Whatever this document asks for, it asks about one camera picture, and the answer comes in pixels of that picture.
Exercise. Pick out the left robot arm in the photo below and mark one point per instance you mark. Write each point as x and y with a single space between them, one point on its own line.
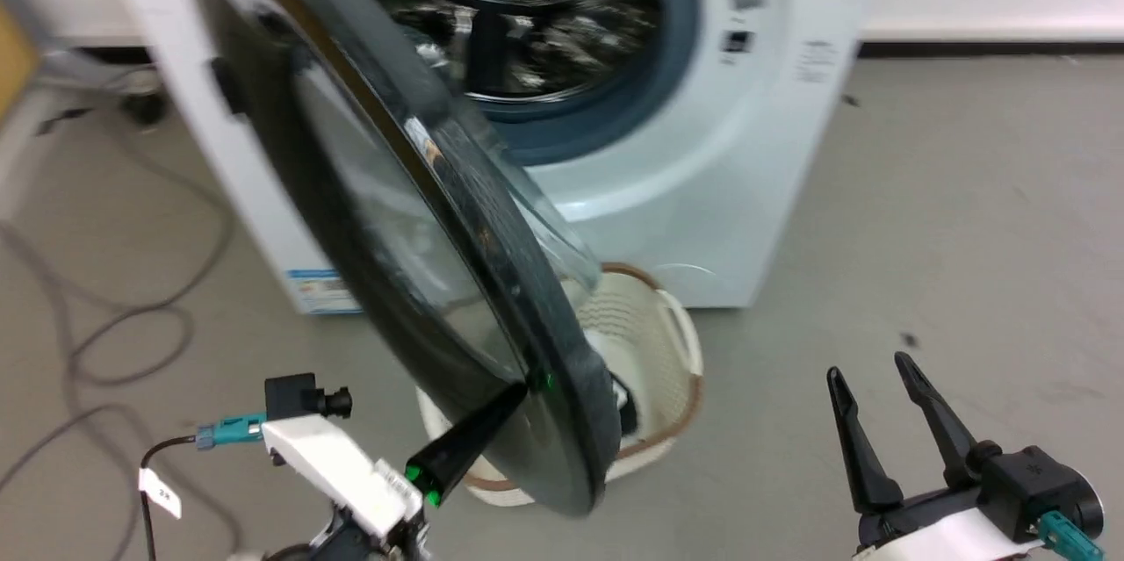
351 543

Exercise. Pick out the blue white energy label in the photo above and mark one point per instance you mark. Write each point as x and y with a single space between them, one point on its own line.
320 289

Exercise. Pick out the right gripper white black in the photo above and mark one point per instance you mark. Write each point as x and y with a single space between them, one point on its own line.
940 535

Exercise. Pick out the white woven laundry basket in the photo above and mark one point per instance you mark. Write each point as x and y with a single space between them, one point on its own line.
654 341

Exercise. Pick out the white front-load washing machine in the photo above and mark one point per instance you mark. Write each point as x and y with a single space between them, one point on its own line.
729 192

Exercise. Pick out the teal connector plug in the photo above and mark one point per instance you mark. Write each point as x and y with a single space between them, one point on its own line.
1067 535
230 431

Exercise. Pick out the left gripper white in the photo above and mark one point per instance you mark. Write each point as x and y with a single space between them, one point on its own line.
338 464

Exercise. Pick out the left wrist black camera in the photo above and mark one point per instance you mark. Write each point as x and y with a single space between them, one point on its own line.
303 397

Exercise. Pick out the dark round glass washer door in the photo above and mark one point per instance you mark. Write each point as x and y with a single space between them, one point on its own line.
386 219

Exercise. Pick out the black caster wheel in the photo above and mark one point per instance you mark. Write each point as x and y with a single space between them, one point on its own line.
143 104

